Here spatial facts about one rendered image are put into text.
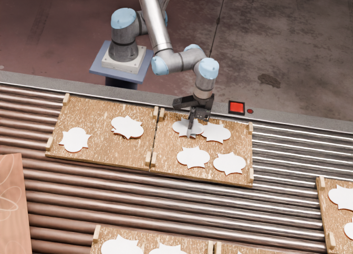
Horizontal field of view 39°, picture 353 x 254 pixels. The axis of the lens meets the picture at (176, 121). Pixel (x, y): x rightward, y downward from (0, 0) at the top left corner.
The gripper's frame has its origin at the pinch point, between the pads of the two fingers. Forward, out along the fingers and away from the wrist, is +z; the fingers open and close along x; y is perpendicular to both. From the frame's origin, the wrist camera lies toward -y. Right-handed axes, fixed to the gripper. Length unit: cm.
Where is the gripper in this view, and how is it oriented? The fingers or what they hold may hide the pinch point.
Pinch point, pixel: (187, 127)
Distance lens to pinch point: 213.7
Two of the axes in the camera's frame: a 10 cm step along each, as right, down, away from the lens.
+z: -1.7, 7.1, 6.8
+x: 1.0, -6.8, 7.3
